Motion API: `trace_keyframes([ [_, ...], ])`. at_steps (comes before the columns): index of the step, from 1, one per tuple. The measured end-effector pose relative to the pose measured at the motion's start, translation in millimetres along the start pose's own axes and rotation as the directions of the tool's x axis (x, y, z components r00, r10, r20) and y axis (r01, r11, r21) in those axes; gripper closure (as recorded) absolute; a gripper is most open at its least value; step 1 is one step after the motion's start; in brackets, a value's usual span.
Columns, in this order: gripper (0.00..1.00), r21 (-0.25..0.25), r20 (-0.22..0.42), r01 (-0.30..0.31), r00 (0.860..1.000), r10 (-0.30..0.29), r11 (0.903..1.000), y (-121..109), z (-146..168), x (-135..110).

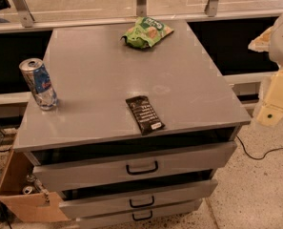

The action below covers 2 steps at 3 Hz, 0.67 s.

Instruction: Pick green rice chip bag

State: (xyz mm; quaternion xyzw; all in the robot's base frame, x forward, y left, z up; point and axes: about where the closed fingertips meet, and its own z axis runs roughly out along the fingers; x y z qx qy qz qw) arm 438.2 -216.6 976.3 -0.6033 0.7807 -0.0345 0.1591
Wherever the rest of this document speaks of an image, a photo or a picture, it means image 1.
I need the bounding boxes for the green rice chip bag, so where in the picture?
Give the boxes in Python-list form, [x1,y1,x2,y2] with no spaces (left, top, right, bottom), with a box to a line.
[122,17,174,49]

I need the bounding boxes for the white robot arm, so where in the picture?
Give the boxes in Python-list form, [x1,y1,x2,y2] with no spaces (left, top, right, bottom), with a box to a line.
[248,13,283,126]

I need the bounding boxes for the black snack bar packet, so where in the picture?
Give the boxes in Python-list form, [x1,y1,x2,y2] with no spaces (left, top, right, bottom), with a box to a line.
[126,95,165,135]

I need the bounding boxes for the grey drawer cabinet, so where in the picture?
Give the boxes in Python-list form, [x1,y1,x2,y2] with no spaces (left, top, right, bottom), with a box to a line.
[12,19,253,229]

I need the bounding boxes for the middle grey drawer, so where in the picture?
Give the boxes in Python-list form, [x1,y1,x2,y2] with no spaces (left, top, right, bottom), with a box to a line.
[59,179,218,219]

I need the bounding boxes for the grey drawer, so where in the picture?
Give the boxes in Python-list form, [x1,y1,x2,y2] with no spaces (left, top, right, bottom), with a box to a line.
[59,179,218,219]
[33,141,236,192]
[76,199,202,229]

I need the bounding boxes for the top grey drawer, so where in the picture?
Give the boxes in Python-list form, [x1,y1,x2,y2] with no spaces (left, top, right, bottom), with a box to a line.
[33,141,236,192]

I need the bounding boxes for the bottom grey drawer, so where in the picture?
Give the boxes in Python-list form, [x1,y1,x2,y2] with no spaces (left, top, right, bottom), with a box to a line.
[76,199,202,229]

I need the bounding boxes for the blue silver energy drink can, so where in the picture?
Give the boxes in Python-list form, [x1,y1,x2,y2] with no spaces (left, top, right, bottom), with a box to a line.
[19,58,58,111]

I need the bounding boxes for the brown cardboard box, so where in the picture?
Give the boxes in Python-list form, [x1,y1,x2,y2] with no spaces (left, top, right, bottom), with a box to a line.
[0,151,68,222]

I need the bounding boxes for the black floor cable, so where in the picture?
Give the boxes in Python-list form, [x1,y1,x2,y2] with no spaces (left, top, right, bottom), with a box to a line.
[235,135,283,161]

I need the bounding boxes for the right metal railing post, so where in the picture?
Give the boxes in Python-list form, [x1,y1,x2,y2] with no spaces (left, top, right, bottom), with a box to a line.
[205,0,219,17]

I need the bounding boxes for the metal railing post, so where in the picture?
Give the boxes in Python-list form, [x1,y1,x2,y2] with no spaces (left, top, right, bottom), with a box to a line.
[12,0,34,28]
[136,0,147,16]
[205,0,219,17]

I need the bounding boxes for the middle metal railing post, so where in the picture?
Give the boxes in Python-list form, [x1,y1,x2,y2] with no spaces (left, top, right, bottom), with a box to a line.
[136,0,147,16]

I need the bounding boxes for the left metal railing post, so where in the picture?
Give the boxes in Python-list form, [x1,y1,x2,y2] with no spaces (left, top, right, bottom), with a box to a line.
[12,0,34,28]

